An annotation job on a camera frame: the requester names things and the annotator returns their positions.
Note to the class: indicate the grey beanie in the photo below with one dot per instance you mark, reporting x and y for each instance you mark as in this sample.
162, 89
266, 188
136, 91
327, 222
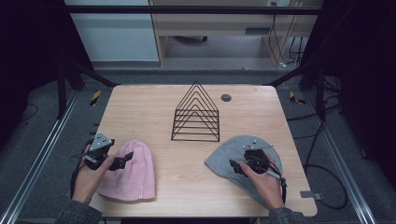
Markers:
224, 158

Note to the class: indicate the person's left hand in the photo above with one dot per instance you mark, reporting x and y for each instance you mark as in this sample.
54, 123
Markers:
88, 183

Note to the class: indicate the pink beanie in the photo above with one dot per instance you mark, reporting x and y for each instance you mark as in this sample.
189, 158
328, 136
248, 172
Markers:
134, 179

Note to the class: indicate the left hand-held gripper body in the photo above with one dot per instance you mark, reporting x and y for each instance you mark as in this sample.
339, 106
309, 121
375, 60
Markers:
99, 143

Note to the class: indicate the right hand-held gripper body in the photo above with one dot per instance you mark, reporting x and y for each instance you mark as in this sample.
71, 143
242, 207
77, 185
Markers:
257, 160

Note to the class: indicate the grey tape strip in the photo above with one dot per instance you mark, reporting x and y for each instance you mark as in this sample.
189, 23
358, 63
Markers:
311, 195

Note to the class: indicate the black horizontal frame bar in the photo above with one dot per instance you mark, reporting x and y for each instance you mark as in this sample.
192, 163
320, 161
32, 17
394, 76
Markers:
186, 10

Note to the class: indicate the round grey table grommet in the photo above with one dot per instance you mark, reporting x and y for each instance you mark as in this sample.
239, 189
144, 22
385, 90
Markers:
226, 97

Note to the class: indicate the white cabinet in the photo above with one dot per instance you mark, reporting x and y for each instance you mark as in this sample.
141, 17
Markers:
115, 37

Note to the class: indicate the black curtain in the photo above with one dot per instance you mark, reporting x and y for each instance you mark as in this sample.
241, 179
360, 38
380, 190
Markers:
364, 62
28, 46

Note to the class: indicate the yellow black tape strip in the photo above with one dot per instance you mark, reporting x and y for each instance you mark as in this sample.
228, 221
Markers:
294, 98
95, 98

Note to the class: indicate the person's right hand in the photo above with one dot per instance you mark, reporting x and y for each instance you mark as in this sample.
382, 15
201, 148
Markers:
264, 186

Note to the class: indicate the metal floor rail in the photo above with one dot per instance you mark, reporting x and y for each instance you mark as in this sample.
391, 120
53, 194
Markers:
342, 165
37, 158

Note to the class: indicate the black metal stand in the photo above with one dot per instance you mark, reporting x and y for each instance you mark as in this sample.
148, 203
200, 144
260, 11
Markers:
320, 90
61, 90

